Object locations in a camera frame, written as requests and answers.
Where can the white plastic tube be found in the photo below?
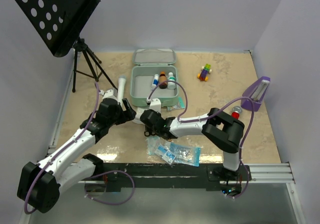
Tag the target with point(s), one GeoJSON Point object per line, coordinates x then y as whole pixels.
{"type": "Point", "coordinates": [121, 87]}

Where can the purple metronome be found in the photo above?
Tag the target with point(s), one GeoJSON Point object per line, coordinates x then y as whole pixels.
{"type": "Point", "coordinates": [256, 93]}

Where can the teal header small packet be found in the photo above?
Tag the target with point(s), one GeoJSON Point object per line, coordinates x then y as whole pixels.
{"type": "Point", "coordinates": [179, 105]}

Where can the colourful toy car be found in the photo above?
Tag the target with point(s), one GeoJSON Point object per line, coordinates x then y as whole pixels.
{"type": "Point", "coordinates": [205, 71]}

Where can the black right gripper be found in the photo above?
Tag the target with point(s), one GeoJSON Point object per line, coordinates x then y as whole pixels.
{"type": "Point", "coordinates": [157, 113]}

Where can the blue white swab packet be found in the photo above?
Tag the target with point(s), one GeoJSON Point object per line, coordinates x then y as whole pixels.
{"type": "Point", "coordinates": [165, 154]}

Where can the black handled scissors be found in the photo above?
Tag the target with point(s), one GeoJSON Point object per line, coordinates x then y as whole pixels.
{"type": "Point", "coordinates": [149, 133]}

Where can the white green label bottle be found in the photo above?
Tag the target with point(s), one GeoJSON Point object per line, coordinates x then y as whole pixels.
{"type": "Point", "coordinates": [171, 81]}

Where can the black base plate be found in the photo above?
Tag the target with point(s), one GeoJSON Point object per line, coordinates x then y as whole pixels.
{"type": "Point", "coordinates": [207, 176]}

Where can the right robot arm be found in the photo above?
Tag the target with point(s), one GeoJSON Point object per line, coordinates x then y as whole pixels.
{"type": "Point", "coordinates": [223, 130]}

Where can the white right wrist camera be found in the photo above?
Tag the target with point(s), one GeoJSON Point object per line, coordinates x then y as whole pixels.
{"type": "Point", "coordinates": [154, 104]}

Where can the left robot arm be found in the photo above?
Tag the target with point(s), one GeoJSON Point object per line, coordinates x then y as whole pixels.
{"type": "Point", "coordinates": [41, 184]}

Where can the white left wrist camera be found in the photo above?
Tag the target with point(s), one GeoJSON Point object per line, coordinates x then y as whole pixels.
{"type": "Point", "coordinates": [111, 93]}

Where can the mint green medicine case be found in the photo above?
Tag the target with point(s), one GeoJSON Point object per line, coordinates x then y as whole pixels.
{"type": "Point", "coordinates": [153, 66]}

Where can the large blue mask packet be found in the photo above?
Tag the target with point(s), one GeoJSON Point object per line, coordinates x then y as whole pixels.
{"type": "Point", "coordinates": [185, 155]}

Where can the black music stand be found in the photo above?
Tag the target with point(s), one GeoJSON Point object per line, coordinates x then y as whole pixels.
{"type": "Point", "coordinates": [59, 24]}

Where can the brown bottle orange cap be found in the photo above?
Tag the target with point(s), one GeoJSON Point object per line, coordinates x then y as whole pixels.
{"type": "Point", "coordinates": [162, 80]}

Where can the green dotted plaster packet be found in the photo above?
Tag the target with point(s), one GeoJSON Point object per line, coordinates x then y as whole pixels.
{"type": "Point", "coordinates": [152, 143]}

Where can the clear gauze packet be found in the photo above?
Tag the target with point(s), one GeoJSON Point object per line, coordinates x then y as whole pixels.
{"type": "Point", "coordinates": [139, 112]}

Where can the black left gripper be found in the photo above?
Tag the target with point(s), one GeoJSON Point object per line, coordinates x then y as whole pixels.
{"type": "Point", "coordinates": [128, 115]}

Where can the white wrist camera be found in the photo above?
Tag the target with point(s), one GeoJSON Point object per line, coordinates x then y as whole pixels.
{"type": "Point", "coordinates": [111, 93]}
{"type": "Point", "coordinates": [154, 104]}

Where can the red silver flashlight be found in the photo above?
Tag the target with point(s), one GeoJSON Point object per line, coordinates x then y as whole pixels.
{"type": "Point", "coordinates": [236, 112]}

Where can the aluminium rail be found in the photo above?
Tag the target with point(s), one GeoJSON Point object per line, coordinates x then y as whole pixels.
{"type": "Point", "coordinates": [260, 173]}

